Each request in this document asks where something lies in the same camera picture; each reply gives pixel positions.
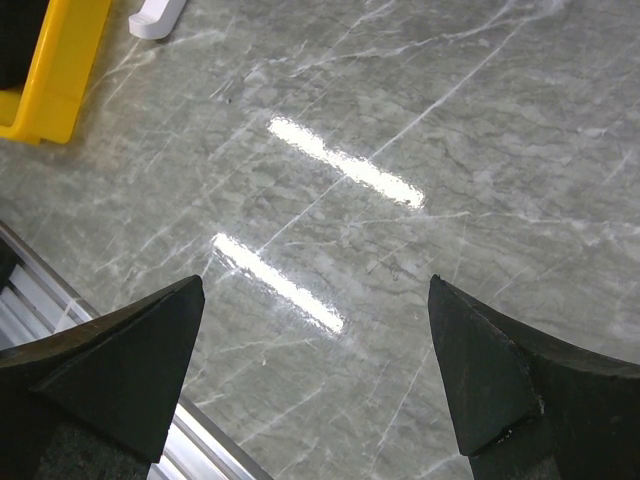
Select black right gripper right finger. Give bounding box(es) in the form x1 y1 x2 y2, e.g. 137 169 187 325
428 276 639 479

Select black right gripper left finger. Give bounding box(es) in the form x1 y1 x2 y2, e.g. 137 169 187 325
1 275 205 479

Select black underwear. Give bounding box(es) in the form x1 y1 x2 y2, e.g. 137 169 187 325
0 0 49 90

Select yellow plastic tray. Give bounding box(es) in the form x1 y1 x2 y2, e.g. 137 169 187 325
1 0 112 144

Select white rack left foot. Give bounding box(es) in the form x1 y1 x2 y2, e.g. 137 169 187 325
128 0 187 40

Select aluminium table edge rail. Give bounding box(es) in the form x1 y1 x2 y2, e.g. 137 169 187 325
1 223 270 479

